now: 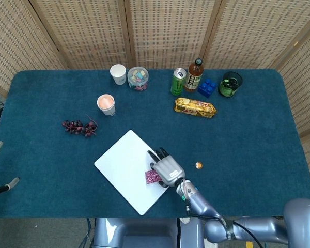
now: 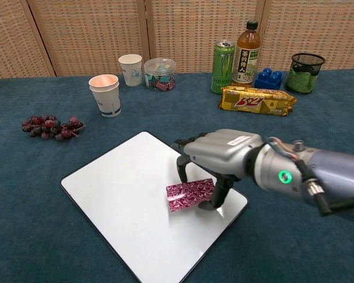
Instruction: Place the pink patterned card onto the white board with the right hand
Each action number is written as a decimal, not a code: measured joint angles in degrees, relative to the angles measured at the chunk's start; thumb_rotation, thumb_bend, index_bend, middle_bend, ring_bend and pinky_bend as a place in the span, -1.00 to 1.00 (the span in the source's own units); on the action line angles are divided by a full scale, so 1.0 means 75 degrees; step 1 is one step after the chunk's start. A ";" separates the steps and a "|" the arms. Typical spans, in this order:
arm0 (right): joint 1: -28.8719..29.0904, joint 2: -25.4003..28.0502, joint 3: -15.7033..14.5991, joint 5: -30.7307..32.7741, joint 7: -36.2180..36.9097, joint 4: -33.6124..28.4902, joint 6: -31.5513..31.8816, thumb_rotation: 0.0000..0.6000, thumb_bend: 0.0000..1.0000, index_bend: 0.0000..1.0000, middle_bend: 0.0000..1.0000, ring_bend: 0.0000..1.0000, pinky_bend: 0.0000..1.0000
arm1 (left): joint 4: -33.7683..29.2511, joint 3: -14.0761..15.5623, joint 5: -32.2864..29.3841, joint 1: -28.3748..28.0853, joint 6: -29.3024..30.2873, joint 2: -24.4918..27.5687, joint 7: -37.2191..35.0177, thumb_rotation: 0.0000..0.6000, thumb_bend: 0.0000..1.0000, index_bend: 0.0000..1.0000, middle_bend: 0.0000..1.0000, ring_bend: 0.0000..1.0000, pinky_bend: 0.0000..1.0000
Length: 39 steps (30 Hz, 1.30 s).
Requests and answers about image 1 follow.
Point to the blue-grey robot torso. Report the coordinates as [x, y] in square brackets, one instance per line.
[134, 235]

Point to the white rectangular board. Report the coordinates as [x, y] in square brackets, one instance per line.
[124, 165]

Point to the clear jar of binder clips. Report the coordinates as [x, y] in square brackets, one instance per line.
[138, 78]

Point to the white paper cup blue stripe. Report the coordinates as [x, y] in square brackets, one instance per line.
[109, 112]

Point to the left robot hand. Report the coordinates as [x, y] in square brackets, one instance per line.
[13, 183]

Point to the pink glitter card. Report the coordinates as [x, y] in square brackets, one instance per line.
[151, 178]

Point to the brown tea bottle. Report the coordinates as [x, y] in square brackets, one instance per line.
[193, 78]

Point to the yellow floor tape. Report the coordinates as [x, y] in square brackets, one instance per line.
[248, 245]

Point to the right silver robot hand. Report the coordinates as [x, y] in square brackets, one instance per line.
[168, 170]

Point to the blue toy brick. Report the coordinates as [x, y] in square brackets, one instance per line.
[207, 87]

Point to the dark red grape bunch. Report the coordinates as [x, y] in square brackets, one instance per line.
[80, 127]

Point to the blue table cloth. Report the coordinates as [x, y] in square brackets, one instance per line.
[54, 168]

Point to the woven bamboo folding screen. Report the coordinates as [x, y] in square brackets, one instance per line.
[165, 31]

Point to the black mesh pen holder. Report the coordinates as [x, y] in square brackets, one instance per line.
[238, 82]

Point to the yellow biscuit pack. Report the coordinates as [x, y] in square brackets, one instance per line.
[195, 108]

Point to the paper cup orange inside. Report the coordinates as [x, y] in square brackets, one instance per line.
[106, 102]

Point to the white paper cup floral print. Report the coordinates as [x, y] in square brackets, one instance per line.
[118, 75]

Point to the green energy drink can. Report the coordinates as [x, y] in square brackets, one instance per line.
[177, 84]

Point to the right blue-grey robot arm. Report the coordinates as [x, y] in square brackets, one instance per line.
[204, 206]

